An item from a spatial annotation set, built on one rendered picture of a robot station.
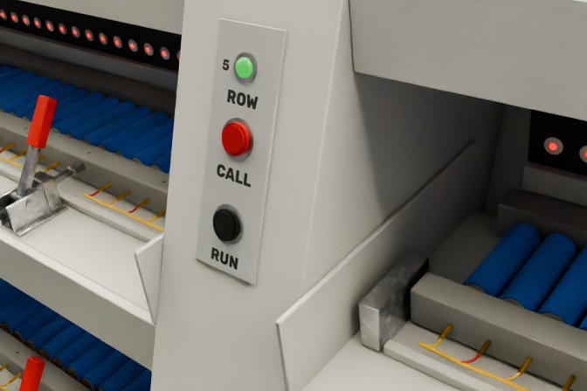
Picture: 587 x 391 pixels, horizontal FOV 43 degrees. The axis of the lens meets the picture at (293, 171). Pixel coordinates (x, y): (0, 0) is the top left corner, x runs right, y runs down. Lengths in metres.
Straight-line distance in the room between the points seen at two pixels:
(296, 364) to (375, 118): 0.12
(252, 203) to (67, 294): 0.18
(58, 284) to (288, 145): 0.22
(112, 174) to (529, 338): 0.30
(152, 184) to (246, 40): 0.18
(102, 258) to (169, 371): 0.10
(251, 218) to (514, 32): 0.15
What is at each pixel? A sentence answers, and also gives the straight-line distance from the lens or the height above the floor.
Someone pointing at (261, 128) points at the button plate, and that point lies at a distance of 0.34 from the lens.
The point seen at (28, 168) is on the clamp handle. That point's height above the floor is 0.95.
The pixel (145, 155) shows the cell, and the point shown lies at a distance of 0.55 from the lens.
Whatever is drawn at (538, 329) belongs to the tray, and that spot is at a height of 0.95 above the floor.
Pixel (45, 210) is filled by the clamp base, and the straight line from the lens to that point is 0.54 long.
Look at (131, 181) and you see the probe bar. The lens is 0.52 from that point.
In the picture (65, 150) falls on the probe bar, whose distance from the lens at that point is 0.57.
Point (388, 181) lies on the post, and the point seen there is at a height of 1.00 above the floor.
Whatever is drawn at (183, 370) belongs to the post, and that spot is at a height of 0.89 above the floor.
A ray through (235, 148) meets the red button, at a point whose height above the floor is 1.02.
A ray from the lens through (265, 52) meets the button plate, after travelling 0.34.
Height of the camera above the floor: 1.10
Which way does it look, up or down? 15 degrees down
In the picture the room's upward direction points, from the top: 8 degrees clockwise
